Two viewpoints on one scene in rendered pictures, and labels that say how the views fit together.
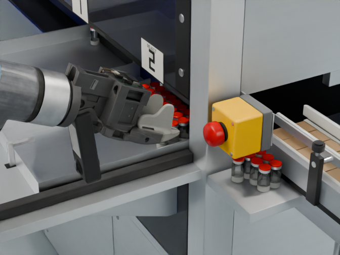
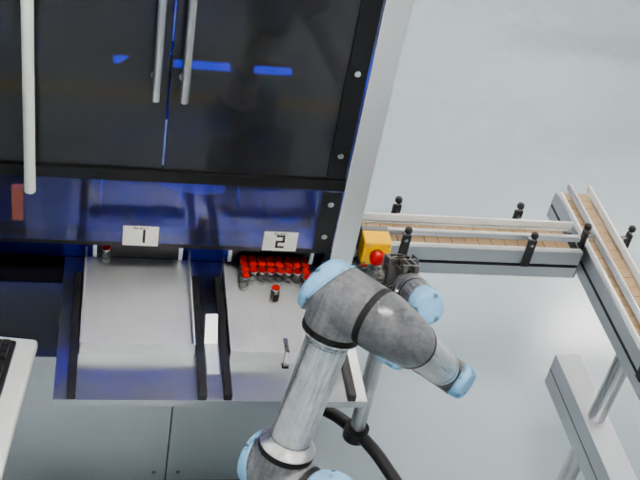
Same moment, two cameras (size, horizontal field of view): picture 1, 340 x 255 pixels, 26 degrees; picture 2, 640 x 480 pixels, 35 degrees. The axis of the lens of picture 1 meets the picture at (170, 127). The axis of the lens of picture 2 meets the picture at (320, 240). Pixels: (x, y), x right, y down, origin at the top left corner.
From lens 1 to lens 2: 2.29 m
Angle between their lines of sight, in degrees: 62
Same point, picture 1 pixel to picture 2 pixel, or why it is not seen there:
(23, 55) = (95, 308)
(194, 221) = not seen: hidden behind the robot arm
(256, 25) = not seen: hidden behind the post
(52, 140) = (265, 335)
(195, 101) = (339, 249)
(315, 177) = (407, 247)
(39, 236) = not seen: outside the picture
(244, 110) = (381, 235)
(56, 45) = (90, 283)
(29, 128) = (238, 342)
